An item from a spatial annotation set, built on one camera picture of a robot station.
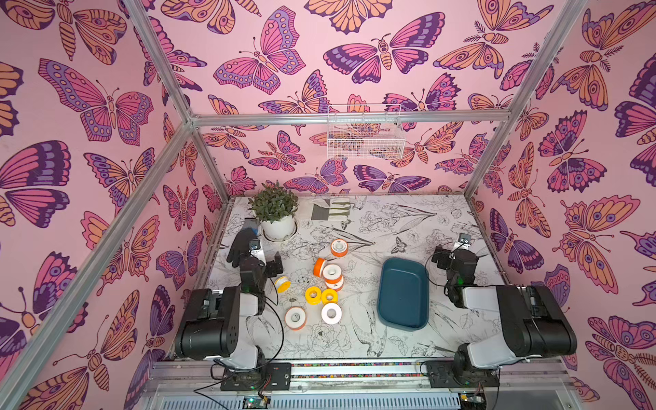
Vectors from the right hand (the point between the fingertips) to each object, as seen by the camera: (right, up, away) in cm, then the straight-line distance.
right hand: (448, 247), depth 93 cm
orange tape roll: (-40, -1, +8) cm, 41 cm away
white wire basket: (-29, +43, +13) cm, 53 cm away
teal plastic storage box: (-17, -17, -1) cm, 24 cm away
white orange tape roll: (-42, -9, -2) cm, 43 cm away
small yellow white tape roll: (-60, -12, -5) cm, 61 cm away
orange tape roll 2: (-48, -7, -2) cm, 48 cm away
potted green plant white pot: (-63, +14, -2) cm, 65 cm away
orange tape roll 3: (-41, -14, -3) cm, 43 cm away
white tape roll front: (-44, -23, -10) cm, 50 cm away
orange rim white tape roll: (-55, -23, -8) cm, 60 cm away
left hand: (-66, -2, +2) cm, 66 cm away
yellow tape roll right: (-44, -15, -5) cm, 46 cm away
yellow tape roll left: (-49, -18, -4) cm, 52 cm away
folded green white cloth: (-43, +15, +24) cm, 51 cm away
